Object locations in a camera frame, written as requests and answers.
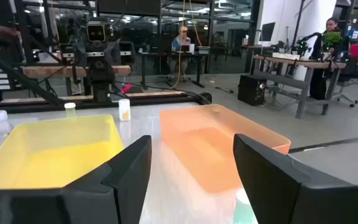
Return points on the wooden bench table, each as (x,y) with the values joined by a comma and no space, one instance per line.
(51,71)

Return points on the black office desk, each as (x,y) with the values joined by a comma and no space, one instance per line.
(172,55)

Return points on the black computer box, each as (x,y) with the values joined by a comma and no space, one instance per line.
(252,90)

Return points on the wooden workbench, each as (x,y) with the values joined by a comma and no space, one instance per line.
(303,63)

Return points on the yellow plastic bin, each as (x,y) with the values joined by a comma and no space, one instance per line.
(42,155)

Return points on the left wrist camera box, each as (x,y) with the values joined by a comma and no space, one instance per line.
(95,31)

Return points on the small red clamp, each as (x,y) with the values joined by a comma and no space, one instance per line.
(126,88)

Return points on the orange plastic bin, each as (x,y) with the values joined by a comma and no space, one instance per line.
(204,149)

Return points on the black computer monitor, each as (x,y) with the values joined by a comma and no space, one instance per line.
(267,31)

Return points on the clear bottle orange pills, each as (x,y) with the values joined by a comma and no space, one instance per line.
(124,109)

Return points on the black table frame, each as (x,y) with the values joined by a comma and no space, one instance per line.
(42,106)

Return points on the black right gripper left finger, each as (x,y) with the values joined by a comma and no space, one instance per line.
(73,205)

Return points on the person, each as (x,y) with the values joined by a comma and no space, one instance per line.
(2,29)
(181,40)
(329,28)

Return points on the small green desk plant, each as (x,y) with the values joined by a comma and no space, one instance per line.
(332,38)

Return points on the black background robot arm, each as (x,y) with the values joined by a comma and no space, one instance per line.
(306,39)

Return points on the clear bottle teal pills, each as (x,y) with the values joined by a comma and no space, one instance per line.
(242,214)

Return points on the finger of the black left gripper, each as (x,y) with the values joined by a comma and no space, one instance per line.
(67,48)
(127,46)

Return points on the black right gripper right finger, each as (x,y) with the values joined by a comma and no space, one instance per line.
(291,199)

